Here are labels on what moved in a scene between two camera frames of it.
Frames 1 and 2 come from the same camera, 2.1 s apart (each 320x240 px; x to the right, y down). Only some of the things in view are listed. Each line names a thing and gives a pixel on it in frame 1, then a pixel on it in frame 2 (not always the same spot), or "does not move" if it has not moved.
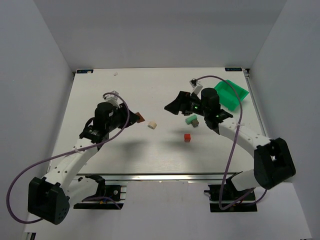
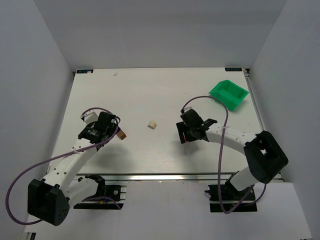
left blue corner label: x=90 y=71 does not move
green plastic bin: x=228 y=96 does not move
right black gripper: x=184 y=103 → x=182 y=132
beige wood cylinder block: x=152 y=125 does not move
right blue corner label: x=233 y=69 does not move
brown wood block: x=141 y=119 → x=121 y=135
